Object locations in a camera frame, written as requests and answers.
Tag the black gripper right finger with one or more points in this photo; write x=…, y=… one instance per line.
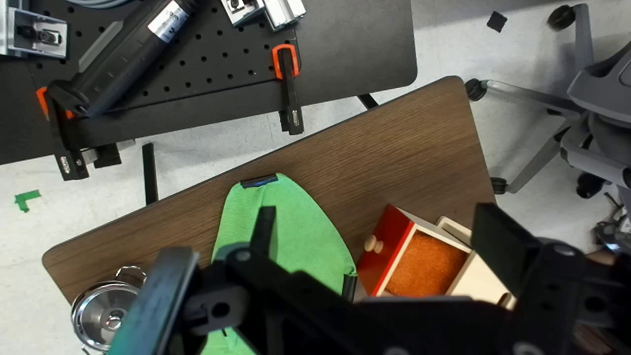
x=506, y=247

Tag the office chair base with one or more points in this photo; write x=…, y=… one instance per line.
x=602, y=89

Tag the cream wooden box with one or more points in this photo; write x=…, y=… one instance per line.
x=482, y=280

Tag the green towel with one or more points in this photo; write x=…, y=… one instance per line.
x=303, y=223

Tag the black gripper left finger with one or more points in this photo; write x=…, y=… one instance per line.
x=159, y=302

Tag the black cylinder silver label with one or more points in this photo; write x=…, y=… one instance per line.
x=135, y=55

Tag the silver aluminium bracket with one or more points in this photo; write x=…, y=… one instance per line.
x=30, y=32
x=267, y=10

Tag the silver metal pot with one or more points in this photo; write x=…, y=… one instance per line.
x=103, y=316

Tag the orange black clamp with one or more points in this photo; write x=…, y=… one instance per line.
x=287, y=85
x=64, y=134

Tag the wooden drawer red front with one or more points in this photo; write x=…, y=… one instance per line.
x=421, y=266

